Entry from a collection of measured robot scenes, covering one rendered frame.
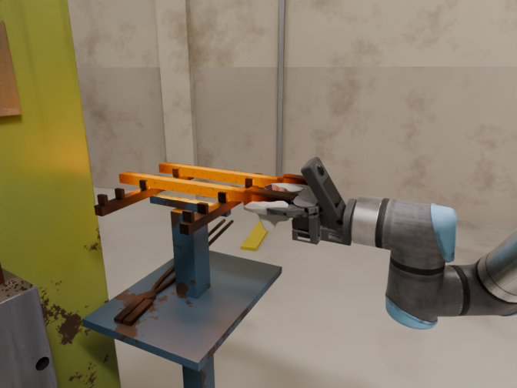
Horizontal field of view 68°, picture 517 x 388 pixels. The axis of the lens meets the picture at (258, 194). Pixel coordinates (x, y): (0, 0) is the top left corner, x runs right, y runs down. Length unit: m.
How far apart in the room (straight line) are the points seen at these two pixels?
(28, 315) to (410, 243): 0.65
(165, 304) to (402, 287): 0.52
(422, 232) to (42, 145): 0.78
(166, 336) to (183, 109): 3.17
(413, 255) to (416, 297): 0.08
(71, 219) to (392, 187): 3.05
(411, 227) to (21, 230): 0.78
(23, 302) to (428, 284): 0.68
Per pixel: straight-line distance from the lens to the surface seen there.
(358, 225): 0.68
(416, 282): 0.71
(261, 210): 0.73
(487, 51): 3.64
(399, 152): 3.60
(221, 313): 0.88
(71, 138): 0.98
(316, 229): 0.73
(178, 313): 0.90
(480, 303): 0.77
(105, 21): 4.37
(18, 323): 0.79
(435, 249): 0.68
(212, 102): 3.81
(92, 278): 1.10
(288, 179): 0.86
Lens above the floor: 1.27
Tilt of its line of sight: 18 degrees down
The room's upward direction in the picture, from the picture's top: straight up
